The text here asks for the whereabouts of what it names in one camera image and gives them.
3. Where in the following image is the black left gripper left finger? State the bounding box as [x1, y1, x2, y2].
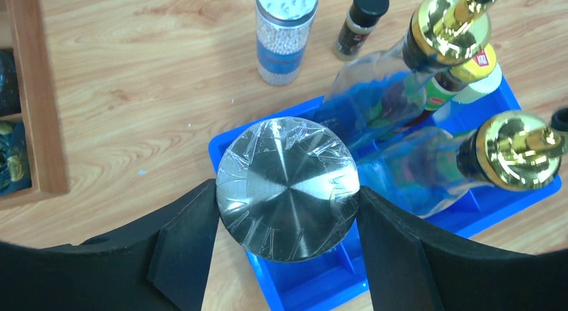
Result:
[1, 179, 219, 310]

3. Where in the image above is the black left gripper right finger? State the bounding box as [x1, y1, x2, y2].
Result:
[356, 187, 567, 310]

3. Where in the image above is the clear glass oil bottle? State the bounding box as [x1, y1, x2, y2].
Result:
[358, 108, 567, 218]

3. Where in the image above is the blue plastic divided bin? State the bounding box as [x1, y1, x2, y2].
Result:
[208, 76, 563, 311]

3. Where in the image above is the jar with silver lid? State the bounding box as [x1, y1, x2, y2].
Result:
[216, 117, 360, 263]

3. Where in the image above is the glass bottle with brown sauce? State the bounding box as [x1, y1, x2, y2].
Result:
[312, 0, 497, 149]

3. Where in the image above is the red label sauce bottle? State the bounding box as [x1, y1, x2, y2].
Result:
[423, 44, 497, 113]

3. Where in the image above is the jar with pale yellow lid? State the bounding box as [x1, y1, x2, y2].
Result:
[433, 63, 503, 123]

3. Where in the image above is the small black pepper shaker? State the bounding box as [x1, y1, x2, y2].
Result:
[332, 0, 390, 62]

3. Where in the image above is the white bead jar blue label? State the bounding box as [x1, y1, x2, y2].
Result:
[255, 0, 319, 86]

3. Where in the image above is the dark coiled roll lower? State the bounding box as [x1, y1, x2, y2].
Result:
[1, 121, 31, 196]

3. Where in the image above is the wooden compartment tray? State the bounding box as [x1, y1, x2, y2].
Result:
[1, 0, 69, 209]

